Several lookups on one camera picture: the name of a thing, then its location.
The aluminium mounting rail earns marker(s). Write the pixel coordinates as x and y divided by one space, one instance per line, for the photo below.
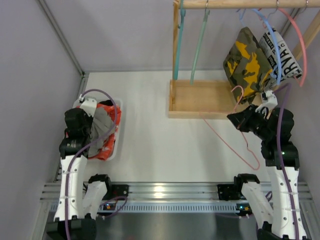
170 191

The wooden clothes rack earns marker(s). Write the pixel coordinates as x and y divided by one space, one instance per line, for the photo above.
209 99

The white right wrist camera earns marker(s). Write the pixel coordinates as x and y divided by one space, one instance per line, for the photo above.
268 102

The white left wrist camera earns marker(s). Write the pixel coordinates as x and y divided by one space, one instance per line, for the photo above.
88 104

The newspaper print trousers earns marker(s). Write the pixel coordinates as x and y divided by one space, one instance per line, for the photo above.
289 65

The black garment in bin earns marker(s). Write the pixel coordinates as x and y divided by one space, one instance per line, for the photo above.
108 103

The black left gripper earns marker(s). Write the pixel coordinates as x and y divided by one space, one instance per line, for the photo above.
81 126

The slotted cable duct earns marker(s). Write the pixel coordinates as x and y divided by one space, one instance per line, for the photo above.
177 207

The white plastic bin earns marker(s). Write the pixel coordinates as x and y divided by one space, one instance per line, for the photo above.
119 136

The orange white garment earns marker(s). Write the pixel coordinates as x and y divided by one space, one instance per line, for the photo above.
109 145

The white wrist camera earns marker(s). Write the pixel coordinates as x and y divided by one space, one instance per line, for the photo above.
268 102
88 104

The camouflage yellow trousers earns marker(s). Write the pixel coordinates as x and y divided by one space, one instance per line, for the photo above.
246 67

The teal plastic hanger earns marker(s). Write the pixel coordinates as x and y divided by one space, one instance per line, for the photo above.
179 42

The grey trousers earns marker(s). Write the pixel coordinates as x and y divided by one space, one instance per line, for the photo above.
102 128

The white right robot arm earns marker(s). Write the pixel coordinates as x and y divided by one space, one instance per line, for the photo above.
280 217

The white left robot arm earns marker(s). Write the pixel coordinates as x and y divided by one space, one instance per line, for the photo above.
75 217

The mint green hanger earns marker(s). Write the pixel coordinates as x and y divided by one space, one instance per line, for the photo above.
199 42

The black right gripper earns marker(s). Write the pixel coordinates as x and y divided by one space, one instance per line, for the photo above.
249 119

